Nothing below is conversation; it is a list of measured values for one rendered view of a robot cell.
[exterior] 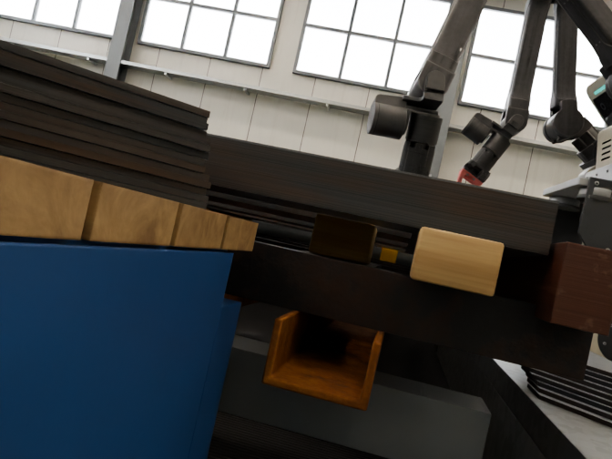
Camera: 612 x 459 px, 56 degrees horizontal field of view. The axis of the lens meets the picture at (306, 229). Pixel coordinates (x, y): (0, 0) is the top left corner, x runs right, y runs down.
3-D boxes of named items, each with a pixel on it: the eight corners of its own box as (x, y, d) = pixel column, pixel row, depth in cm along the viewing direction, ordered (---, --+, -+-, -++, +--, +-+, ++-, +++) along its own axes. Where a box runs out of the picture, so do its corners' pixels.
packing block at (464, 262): (410, 279, 42) (421, 225, 42) (409, 277, 47) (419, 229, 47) (494, 297, 41) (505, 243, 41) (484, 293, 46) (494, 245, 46)
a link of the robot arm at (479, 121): (527, 118, 152) (518, 126, 161) (491, 92, 153) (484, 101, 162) (498, 154, 152) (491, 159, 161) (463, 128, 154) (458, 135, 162)
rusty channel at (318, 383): (260, 383, 43) (275, 317, 43) (372, 286, 206) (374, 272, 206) (366, 412, 41) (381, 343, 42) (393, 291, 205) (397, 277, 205)
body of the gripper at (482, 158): (466, 164, 153) (484, 142, 152) (460, 169, 163) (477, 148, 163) (486, 178, 152) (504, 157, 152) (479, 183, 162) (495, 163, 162)
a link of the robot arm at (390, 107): (447, 71, 101) (430, 95, 109) (382, 57, 100) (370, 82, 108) (441, 134, 98) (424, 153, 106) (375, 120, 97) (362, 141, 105)
